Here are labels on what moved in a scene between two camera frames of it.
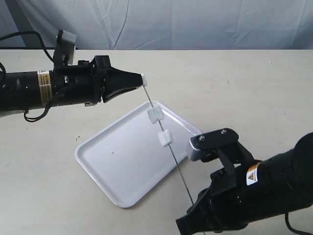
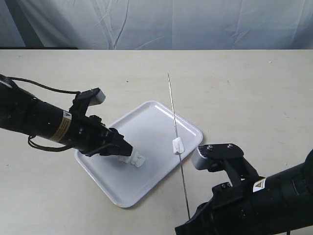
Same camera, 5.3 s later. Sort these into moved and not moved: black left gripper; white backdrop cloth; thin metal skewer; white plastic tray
Moved: black left gripper; thin metal skewer
Not moved: white backdrop cloth; white plastic tray
